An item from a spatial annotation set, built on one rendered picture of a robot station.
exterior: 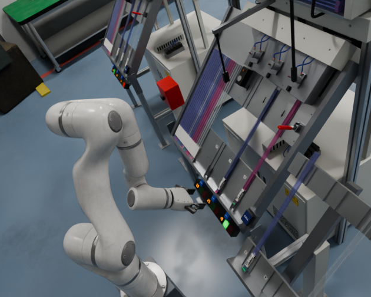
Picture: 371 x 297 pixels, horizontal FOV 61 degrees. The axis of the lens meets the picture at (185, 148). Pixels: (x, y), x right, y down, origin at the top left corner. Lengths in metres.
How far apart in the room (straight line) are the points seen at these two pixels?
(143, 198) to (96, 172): 0.32
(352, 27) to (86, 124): 0.77
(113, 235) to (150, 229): 1.37
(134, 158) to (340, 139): 1.04
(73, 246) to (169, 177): 1.57
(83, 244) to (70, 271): 1.46
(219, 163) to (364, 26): 0.76
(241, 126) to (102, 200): 1.07
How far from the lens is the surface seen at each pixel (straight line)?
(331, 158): 1.61
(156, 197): 1.19
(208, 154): 1.47
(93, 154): 0.85
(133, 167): 1.08
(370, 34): 1.03
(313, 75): 1.10
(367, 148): 1.56
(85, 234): 1.01
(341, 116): 1.80
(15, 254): 2.85
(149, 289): 1.25
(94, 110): 0.83
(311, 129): 1.14
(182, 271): 2.09
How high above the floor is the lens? 1.86
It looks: 45 degrees down
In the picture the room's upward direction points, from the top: 23 degrees counter-clockwise
